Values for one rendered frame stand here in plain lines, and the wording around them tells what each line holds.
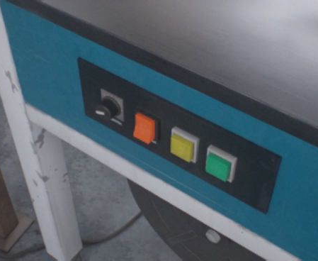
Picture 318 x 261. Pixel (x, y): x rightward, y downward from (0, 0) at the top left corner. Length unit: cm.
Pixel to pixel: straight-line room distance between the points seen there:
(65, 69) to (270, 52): 25
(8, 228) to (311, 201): 87
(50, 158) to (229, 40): 44
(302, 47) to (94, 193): 88
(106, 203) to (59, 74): 69
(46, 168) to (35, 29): 31
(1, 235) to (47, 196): 37
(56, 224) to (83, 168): 41
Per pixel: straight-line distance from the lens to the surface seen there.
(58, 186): 92
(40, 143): 82
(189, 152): 53
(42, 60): 65
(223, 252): 100
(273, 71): 48
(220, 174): 52
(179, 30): 52
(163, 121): 54
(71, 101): 65
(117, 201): 129
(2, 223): 123
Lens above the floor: 104
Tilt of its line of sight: 46 degrees down
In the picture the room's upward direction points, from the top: straight up
